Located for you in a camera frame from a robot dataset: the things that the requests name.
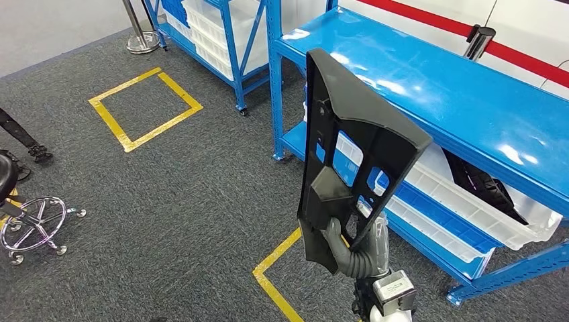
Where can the white plastic crate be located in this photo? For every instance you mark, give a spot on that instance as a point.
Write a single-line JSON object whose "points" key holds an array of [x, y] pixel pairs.
{"points": [[213, 58], [209, 17], [467, 209], [426, 231]]}

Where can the black stool chrome base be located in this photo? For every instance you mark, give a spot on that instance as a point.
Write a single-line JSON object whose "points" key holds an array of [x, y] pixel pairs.
{"points": [[6, 177]]}

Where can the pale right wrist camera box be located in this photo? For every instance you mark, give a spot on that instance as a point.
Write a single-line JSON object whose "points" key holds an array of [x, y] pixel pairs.
{"points": [[393, 289]]}

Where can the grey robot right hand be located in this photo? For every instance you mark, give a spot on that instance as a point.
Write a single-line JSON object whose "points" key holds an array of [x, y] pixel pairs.
{"points": [[333, 235]]}

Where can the chrome stanchion round base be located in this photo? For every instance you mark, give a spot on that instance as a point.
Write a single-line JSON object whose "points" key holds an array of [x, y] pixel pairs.
{"points": [[142, 43]]}

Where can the chrome stanchion black top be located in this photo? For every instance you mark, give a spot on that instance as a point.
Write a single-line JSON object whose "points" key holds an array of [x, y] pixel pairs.
{"points": [[478, 44]]}

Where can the black plastic car trim part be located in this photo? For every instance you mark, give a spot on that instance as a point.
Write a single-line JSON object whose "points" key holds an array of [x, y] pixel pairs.
{"points": [[355, 106]]}

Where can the blue steel shelf rack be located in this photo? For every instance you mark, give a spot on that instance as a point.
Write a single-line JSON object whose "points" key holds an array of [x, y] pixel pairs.
{"points": [[230, 44], [444, 89]]}

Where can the blue plastic crate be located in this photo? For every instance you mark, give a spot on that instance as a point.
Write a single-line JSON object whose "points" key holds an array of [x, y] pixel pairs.
{"points": [[444, 218], [175, 11]]}

